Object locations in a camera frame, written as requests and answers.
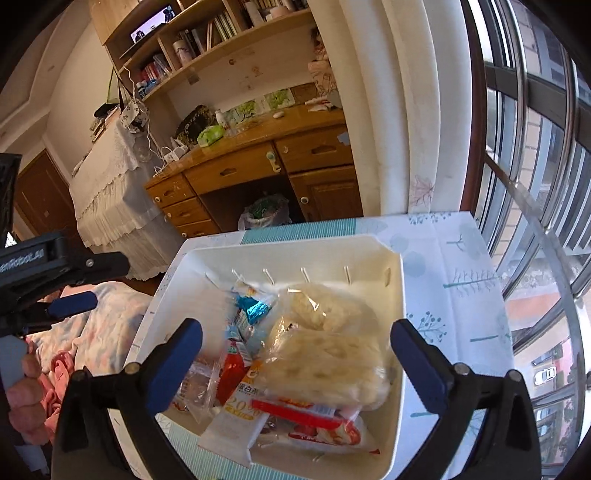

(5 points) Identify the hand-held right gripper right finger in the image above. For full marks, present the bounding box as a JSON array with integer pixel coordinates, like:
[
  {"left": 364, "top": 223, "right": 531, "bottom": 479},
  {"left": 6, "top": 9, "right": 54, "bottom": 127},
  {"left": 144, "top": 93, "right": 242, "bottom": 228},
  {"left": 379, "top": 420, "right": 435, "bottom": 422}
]
[{"left": 390, "top": 318, "right": 542, "bottom": 480}]

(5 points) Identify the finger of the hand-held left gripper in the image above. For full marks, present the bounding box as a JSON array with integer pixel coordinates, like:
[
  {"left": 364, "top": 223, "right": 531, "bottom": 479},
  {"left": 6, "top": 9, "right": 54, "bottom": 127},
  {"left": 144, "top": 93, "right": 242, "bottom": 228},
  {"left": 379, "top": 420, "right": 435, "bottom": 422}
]
[
  {"left": 69, "top": 251, "right": 130, "bottom": 289},
  {"left": 21, "top": 291, "right": 99, "bottom": 325}
]

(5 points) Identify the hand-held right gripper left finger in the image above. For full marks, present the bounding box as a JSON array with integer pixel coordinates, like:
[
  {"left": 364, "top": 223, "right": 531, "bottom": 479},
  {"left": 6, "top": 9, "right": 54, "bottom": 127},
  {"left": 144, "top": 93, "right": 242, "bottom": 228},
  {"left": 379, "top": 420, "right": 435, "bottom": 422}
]
[{"left": 53, "top": 318, "right": 204, "bottom": 480}]

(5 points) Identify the white orange protein bar packet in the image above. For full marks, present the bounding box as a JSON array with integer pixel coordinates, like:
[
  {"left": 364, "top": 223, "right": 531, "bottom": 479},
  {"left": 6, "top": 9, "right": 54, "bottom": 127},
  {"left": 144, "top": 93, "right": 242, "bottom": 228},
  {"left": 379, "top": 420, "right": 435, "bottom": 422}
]
[{"left": 197, "top": 360, "right": 271, "bottom": 468}]

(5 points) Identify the clear pale puffs bag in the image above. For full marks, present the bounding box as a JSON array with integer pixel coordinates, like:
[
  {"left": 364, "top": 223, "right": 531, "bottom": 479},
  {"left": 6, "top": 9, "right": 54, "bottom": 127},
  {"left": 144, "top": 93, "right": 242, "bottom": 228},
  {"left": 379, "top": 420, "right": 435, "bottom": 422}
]
[
  {"left": 255, "top": 329, "right": 394, "bottom": 412},
  {"left": 279, "top": 282, "right": 378, "bottom": 336}
]

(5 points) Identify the red white candy packet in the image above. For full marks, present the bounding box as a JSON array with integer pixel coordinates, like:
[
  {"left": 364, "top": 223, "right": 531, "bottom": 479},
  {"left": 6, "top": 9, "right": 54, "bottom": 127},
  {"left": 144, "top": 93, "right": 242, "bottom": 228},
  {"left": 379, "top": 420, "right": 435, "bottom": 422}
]
[{"left": 250, "top": 398, "right": 382, "bottom": 456}]

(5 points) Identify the white plastic bin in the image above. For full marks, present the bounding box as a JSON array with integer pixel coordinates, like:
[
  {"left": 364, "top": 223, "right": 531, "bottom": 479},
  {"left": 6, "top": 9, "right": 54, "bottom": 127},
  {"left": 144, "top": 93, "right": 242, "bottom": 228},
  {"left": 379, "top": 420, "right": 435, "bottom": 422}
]
[{"left": 117, "top": 233, "right": 408, "bottom": 480}]

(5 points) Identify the person's left hand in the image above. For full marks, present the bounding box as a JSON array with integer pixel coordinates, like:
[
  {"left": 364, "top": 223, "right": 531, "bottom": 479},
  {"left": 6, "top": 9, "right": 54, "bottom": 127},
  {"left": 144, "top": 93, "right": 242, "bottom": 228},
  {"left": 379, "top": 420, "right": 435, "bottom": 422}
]
[{"left": 7, "top": 342, "right": 64, "bottom": 446}]

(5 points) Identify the floral quilt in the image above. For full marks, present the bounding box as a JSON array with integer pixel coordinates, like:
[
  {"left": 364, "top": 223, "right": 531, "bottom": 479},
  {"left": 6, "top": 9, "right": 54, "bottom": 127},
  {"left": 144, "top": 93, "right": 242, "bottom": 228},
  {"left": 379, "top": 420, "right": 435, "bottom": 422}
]
[{"left": 27, "top": 281, "right": 154, "bottom": 372}]

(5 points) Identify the brown wooden door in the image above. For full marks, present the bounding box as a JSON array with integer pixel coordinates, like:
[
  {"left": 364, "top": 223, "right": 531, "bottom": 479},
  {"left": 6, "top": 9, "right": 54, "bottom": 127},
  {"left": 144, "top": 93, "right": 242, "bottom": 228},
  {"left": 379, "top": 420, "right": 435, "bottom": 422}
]
[{"left": 13, "top": 147, "right": 85, "bottom": 241}]

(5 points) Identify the white lace cover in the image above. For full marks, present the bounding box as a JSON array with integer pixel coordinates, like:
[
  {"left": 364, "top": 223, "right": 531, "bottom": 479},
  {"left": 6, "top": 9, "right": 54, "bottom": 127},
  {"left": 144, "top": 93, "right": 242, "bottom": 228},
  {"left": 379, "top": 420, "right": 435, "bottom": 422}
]
[{"left": 68, "top": 121, "right": 186, "bottom": 283}]

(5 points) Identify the pink fleece blanket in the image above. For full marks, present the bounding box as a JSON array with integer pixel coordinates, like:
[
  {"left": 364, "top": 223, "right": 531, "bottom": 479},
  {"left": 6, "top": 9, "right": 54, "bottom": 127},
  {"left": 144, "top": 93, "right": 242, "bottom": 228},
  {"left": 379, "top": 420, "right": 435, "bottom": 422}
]
[{"left": 38, "top": 350, "right": 71, "bottom": 417}]

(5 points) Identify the patterned tablecloth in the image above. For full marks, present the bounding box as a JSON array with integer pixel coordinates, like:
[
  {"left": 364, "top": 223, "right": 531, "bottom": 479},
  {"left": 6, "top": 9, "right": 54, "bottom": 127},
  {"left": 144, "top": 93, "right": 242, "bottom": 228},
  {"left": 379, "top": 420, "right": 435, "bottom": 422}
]
[{"left": 156, "top": 211, "right": 514, "bottom": 480}]

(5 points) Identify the white power strip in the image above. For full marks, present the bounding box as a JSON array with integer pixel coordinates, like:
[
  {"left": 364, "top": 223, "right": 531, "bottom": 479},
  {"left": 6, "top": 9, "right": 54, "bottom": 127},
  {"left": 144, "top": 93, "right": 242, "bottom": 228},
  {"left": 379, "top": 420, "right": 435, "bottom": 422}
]
[{"left": 161, "top": 143, "right": 190, "bottom": 163}]

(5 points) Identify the printed cloth bag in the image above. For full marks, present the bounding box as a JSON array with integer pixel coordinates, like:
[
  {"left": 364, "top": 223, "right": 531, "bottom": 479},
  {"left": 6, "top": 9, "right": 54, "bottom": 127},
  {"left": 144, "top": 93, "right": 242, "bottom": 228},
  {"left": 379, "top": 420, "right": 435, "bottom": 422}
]
[{"left": 119, "top": 102, "right": 149, "bottom": 133}]

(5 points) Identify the white plastic trash bag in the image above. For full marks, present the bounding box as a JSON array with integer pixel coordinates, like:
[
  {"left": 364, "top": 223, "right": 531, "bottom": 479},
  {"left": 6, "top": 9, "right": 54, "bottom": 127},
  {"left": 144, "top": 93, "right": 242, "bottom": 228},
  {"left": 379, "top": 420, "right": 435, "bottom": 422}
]
[{"left": 237, "top": 193, "right": 293, "bottom": 232}]

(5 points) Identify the dark patterned pouch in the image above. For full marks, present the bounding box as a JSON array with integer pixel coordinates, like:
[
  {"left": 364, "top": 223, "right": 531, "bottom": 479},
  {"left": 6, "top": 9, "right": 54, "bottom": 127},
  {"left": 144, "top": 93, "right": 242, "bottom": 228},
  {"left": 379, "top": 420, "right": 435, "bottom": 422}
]
[{"left": 175, "top": 104, "right": 218, "bottom": 147}]

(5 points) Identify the green tissue pack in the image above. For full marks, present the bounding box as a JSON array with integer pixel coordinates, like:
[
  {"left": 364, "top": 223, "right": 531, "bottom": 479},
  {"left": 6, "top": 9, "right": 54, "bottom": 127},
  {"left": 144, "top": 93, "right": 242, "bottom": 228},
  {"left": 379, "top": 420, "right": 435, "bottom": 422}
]
[{"left": 197, "top": 125, "right": 226, "bottom": 148}]

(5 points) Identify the wooden desk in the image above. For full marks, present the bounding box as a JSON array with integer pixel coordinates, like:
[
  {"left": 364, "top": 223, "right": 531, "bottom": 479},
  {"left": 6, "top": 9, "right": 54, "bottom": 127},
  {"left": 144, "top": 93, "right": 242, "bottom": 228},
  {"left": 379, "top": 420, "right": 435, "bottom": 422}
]
[{"left": 143, "top": 103, "right": 364, "bottom": 239}]

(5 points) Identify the metal window railing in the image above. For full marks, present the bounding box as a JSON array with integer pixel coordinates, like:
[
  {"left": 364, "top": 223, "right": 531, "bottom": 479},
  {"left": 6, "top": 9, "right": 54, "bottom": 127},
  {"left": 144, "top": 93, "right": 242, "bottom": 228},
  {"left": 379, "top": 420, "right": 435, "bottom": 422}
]
[{"left": 481, "top": 142, "right": 588, "bottom": 417}]

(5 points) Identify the green leaf card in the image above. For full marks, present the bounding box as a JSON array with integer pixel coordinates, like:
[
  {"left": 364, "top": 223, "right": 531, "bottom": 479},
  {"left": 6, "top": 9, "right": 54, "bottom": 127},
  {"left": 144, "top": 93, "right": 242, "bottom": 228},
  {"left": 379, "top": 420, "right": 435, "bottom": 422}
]
[
  {"left": 263, "top": 89, "right": 292, "bottom": 110},
  {"left": 226, "top": 99, "right": 260, "bottom": 124}
]

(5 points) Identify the wooden bookshelf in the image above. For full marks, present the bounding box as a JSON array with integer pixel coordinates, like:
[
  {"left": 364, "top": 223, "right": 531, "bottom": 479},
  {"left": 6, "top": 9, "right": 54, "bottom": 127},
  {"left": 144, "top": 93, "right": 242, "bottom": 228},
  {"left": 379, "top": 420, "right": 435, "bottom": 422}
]
[{"left": 89, "top": 0, "right": 320, "bottom": 108}]

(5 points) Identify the white curtain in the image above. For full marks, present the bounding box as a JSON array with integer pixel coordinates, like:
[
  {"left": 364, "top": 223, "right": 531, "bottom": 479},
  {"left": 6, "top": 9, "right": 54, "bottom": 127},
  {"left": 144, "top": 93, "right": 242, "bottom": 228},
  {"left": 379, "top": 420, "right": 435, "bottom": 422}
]
[{"left": 306, "top": 0, "right": 486, "bottom": 219}]

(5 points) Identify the row of books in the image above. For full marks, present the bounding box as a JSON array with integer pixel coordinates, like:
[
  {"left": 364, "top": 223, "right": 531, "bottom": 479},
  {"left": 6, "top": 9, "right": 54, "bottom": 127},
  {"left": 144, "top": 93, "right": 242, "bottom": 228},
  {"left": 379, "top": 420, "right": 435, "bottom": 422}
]
[{"left": 178, "top": 10, "right": 242, "bottom": 52}]

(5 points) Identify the printed gift box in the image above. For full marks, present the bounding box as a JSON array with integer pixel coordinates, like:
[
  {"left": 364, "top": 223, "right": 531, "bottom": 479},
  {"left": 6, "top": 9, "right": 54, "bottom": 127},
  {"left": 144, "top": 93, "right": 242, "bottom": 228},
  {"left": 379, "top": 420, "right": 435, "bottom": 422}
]
[{"left": 310, "top": 65, "right": 343, "bottom": 106}]

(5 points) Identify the doll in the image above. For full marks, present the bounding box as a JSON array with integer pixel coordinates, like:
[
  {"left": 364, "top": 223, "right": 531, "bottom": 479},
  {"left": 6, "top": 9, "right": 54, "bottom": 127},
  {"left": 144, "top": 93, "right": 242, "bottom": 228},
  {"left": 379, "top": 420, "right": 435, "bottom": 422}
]
[{"left": 308, "top": 27, "right": 334, "bottom": 70}]

